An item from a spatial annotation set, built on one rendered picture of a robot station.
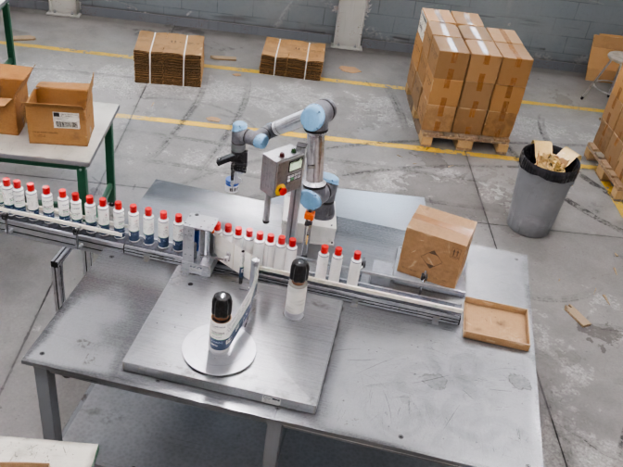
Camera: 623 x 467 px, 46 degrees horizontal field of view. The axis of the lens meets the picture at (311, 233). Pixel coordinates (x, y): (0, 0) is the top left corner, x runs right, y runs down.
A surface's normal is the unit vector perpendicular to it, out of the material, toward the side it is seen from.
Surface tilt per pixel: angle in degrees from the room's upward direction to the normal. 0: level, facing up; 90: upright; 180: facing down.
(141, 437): 1
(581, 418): 0
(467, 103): 91
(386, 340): 0
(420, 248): 90
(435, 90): 90
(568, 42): 90
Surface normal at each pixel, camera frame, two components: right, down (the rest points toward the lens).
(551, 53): -0.01, 0.58
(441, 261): -0.38, 0.50
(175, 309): 0.11, -0.81
